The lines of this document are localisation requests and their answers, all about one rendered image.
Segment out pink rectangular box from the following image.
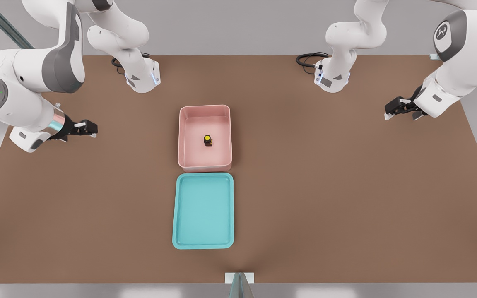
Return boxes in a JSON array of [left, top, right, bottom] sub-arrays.
[[178, 104, 233, 173]]

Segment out pale blue-green tray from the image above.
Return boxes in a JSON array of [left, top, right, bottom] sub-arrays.
[[172, 173, 235, 250]]

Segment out black cable loop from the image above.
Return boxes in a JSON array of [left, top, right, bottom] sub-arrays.
[[296, 52, 331, 76], [111, 52, 152, 76]]

